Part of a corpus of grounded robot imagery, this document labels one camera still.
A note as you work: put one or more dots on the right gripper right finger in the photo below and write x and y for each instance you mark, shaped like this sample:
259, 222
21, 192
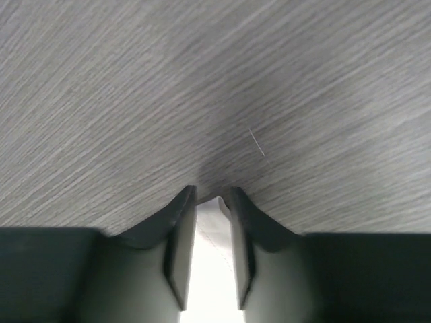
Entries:
325, 276

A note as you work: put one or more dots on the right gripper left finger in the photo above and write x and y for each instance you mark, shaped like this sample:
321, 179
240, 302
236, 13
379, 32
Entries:
81, 274

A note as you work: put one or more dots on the white and green t shirt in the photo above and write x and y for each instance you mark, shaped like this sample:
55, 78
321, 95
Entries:
212, 293

